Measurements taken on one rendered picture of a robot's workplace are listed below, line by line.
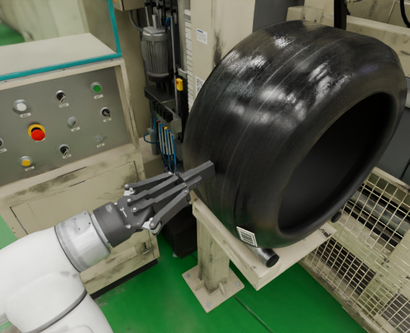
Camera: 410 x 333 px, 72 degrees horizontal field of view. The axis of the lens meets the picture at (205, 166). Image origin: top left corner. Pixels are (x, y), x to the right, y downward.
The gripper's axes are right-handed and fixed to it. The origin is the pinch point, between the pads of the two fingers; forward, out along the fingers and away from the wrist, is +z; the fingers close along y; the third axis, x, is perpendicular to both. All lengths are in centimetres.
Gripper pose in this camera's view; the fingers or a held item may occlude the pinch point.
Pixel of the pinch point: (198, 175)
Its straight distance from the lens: 56.1
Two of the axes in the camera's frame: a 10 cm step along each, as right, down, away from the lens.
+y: -5.6, -5.3, 6.4
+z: 8.2, -4.6, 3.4
